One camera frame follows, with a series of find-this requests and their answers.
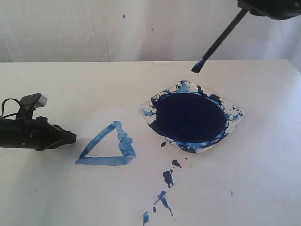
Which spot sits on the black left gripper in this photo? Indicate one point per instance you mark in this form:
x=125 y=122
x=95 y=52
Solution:
x=38 y=135

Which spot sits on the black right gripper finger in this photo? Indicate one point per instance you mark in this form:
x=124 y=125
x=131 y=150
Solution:
x=274 y=9

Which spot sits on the black paintbrush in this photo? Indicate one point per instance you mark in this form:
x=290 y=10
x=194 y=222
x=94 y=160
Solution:
x=199 y=65

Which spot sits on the white paper sheet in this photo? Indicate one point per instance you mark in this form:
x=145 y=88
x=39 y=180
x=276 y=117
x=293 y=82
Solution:
x=102 y=195

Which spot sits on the white backdrop cloth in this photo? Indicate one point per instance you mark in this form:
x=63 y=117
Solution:
x=110 y=30

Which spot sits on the white square paint dish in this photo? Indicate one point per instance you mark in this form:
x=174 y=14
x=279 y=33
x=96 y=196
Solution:
x=190 y=117

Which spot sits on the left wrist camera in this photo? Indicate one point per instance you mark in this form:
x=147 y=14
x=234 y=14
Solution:
x=37 y=100

